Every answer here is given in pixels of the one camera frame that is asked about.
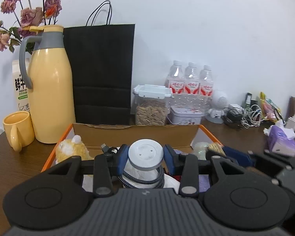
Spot red fabric rose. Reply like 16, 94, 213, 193
173, 176, 181, 182

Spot white round cap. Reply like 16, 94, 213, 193
128, 139, 164, 171

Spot purple knit pouch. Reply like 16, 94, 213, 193
199, 175, 210, 192

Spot yellow thermos jug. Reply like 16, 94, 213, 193
19, 25, 76, 144

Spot tangled charger cables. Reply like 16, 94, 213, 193
221, 92, 266, 130

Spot white tin box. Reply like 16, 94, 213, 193
167, 106, 205, 125

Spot white wall charger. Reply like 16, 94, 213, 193
285, 113, 295, 131

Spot iridescent plastic ball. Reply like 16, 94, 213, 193
192, 142, 209, 160

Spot white milk carton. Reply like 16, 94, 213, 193
12, 60, 30, 112

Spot dried pink flower bouquet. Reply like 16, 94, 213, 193
0, 0, 62, 53

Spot right water bottle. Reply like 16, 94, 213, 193
199, 65, 214, 109

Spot red cardboard box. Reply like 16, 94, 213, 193
41, 123, 224, 173

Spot white robot toy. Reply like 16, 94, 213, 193
206, 90, 228, 124

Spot left water bottle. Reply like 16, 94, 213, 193
165, 60, 185, 94

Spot yellow white plush toy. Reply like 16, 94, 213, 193
55, 135, 93, 163

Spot middle water bottle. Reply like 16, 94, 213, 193
184, 62, 200, 107

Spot small yellow eraser box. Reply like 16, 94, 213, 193
208, 143, 226, 157

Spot water bottle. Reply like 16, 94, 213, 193
199, 65, 214, 109
165, 60, 185, 94
184, 62, 200, 107

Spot snack packet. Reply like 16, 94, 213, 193
260, 92, 284, 123

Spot clear food storage container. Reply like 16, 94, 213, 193
133, 84, 172, 126

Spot purple tissue pack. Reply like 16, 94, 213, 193
263, 123, 295, 157

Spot yellow mug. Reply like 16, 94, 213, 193
2, 111, 35, 152

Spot black paper bag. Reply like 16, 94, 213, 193
64, 0, 135, 125

